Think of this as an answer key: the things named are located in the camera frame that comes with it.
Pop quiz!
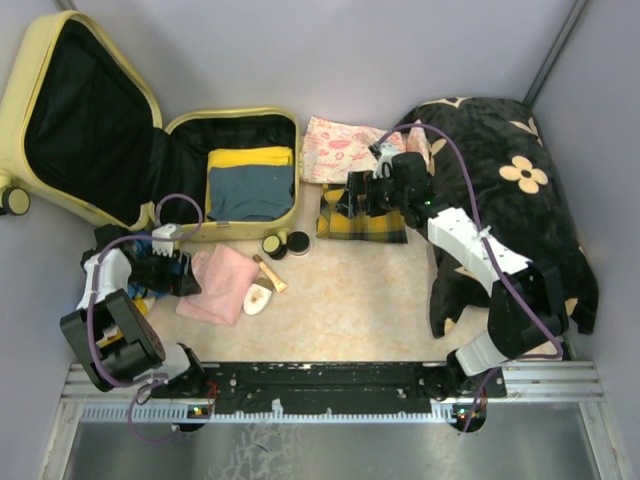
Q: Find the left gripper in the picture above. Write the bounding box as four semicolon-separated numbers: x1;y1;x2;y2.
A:
127;244;201;297

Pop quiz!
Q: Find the pink printed cream cloth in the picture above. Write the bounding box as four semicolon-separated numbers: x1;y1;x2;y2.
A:
302;115;432;187

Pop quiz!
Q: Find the white oval brush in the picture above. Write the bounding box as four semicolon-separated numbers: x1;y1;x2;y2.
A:
243;278;275;316

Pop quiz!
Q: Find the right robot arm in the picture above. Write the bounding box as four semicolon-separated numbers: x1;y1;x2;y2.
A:
337;153;568;396

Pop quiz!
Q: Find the grey-blue t-shirt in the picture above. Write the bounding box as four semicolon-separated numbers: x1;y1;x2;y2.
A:
207;165;295;222

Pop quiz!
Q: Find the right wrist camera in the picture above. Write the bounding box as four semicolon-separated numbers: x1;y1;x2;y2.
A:
369;142;401;179

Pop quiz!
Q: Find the pale yellow open suitcase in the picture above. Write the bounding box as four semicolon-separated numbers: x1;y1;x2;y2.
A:
1;11;300;242

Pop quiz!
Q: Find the yellow garment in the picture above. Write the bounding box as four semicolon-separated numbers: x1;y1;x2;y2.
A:
207;146;294;172

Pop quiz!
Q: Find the yellow plaid shirt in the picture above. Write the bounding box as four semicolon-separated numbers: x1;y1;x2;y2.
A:
316;184;408;244

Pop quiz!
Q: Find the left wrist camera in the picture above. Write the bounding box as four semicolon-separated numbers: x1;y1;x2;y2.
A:
151;223;183;258

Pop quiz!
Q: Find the black round jar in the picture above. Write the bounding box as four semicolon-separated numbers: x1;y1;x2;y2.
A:
287;231;310;256

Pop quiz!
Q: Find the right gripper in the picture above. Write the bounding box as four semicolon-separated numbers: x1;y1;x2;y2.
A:
334;168;408;219

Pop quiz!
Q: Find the blue patterned cloth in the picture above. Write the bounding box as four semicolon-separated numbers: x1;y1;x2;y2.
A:
97;234;171;346

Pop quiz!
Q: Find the black floral blanket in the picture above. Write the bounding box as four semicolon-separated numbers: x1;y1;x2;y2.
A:
402;97;599;335

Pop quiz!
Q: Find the pink towel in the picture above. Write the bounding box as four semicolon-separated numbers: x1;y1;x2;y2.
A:
176;244;258;327

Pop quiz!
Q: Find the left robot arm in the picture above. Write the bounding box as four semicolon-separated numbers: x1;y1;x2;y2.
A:
60;248;208;397

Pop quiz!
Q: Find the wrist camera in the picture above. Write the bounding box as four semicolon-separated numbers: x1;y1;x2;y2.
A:
151;223;183;258
369;142;401;179

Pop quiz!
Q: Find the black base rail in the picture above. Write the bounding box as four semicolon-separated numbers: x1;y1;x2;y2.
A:
151;362;483;415

